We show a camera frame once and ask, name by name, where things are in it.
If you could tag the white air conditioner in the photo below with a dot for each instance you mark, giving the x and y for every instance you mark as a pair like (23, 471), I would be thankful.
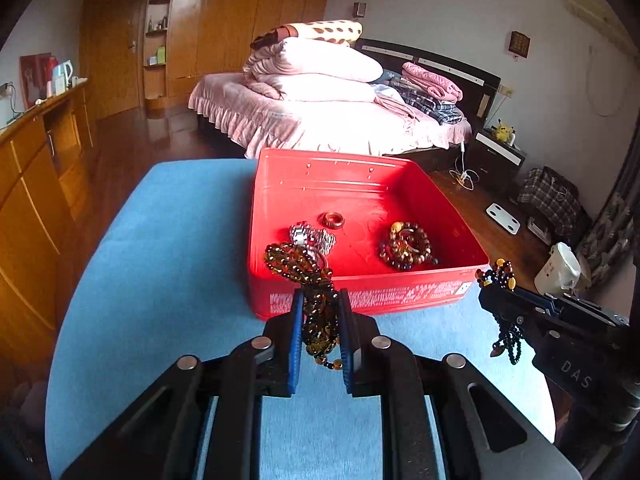
(604, 22)

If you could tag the wooden wardrobe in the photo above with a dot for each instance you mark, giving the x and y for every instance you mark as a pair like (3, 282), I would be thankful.
(153, 52)

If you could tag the spotted folded blanket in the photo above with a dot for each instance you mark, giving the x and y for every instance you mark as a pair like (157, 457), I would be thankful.
(341, 32)

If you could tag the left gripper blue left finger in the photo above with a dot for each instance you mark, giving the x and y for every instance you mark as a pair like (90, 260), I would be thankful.
(295, 316)

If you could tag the pink folded blanket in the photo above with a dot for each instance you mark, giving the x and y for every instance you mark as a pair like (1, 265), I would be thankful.
(435, 85)

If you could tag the wooden sideboard cabinet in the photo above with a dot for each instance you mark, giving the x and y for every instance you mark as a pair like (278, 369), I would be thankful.
(47, 157)

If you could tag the bed with pink cover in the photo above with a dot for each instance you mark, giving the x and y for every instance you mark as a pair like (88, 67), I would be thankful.
(256, 122)

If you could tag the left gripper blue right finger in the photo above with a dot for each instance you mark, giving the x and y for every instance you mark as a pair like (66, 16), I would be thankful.
(349, 341)

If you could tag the white plastic container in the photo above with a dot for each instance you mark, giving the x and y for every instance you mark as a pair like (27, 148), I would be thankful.
(561, 273)

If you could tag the red picture frame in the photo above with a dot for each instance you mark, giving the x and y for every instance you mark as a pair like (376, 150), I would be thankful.
(35, 73)

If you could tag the red metal tin box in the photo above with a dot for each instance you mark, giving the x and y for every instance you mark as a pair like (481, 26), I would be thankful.
(370, 193)

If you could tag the plaid folded clothes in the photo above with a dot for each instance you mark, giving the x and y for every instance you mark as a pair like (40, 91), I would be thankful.
(412, 99)

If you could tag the white bathroom scale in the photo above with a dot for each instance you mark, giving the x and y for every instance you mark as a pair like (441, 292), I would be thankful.
(503, 218)

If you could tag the small wall plaque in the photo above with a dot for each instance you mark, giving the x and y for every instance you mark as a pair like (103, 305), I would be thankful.
(519, 44)

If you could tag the dark bead necklace yellow pendant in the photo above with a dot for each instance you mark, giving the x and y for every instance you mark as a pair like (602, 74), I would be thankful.
(496, 286)

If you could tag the pink folded quilt stack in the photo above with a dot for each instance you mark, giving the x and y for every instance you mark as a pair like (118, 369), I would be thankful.
(306, 70)

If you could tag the yellow pikachu toy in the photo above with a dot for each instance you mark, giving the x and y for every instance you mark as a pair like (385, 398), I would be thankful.
(503, 132)

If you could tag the dark nightstand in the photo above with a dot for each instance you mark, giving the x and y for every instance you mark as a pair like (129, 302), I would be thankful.
(496, 163)

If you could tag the plaid bag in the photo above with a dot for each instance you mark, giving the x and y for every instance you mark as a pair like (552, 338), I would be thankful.
(547, 195)

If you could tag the white electric kettle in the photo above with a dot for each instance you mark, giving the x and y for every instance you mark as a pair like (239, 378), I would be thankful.
(62, 76)

